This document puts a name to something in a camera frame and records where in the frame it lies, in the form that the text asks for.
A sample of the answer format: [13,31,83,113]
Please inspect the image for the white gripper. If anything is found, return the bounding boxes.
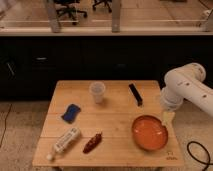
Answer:
[160,87,182,126]

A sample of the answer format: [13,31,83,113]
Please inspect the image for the dark red dried pepper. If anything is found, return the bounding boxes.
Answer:
[83,133,102,154]

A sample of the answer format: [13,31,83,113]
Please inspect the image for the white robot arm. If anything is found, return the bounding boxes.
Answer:
[160,63,213,125]

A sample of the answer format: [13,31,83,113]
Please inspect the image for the orange ceramic bowl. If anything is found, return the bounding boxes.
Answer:
[132,115,168,151]

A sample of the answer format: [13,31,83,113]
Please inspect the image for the black rectangular bar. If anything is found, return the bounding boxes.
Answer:
[129,84,143,106]

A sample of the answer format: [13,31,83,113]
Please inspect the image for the clear plastic cup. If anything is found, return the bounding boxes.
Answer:
[89,81,106,104]

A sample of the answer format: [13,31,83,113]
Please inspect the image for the wooden table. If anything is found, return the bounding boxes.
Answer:
[33,80,183,167]

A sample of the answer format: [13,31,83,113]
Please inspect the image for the white tube bottle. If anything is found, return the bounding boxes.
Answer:
[46,127,81,161]

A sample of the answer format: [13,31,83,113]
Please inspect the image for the blue sponge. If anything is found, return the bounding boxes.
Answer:
[61,104,81,123]

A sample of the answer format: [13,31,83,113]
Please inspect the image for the black office chair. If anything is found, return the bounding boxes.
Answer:
[53,0,88,25]
[91,0,113,14]

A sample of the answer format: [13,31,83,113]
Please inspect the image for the black cabinet front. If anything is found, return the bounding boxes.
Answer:
[0,36,213,99]

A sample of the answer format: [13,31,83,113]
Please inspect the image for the black cable on floor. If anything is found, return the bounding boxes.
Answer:
[186,140,213,171]

